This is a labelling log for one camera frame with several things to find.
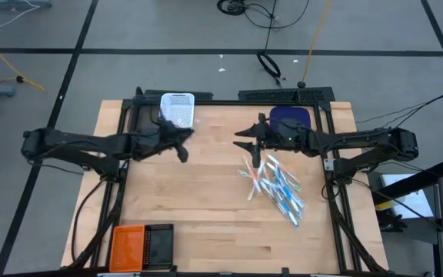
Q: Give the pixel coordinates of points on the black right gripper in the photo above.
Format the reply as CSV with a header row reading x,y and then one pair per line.
x,y
273,134

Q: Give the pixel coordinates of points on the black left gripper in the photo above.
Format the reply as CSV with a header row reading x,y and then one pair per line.
x,y
156,142

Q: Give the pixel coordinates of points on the orange toothbrush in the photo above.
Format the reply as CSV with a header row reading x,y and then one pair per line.
x,y
256,181
250,173

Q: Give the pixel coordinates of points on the green toothbrush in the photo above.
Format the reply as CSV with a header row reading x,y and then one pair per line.
x,y
244,174
283,171

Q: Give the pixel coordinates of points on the blue toothbrush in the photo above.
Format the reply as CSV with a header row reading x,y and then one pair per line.
x,y
290,215
279,181
279,202
290,190

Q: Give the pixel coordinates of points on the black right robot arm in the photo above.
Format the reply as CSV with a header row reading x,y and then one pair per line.
x,y
360,140

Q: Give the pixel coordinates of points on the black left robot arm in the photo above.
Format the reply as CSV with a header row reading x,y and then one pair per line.
x,y
71,140

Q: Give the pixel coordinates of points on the white perforated plastic basket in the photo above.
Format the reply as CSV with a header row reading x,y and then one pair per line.
x,y
177,107

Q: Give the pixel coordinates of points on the navy blue mat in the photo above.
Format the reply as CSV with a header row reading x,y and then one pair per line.
x,y
283,112

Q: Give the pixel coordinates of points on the black perforated box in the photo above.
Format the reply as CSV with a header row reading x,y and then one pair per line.
x,y
283,95

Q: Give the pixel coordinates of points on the black perforated plastic basket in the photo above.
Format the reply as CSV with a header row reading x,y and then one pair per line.
x,y
159,246

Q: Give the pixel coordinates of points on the orange perforated plastic basket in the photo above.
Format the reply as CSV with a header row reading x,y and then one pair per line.
x,y
127,248

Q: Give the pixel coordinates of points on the black desk bar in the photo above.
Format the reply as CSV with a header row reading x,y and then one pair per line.
x,y
410,184

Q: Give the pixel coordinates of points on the white paper sheet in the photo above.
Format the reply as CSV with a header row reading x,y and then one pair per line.
x,y
414,200

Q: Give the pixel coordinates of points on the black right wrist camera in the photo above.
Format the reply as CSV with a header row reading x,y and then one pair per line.
x,y
292,132

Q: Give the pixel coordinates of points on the black aluminium rig frame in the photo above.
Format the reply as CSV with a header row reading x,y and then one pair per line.
x,y
225,103

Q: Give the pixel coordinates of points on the silver arm base bracket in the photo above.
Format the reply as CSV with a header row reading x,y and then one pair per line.
x,y
329,164

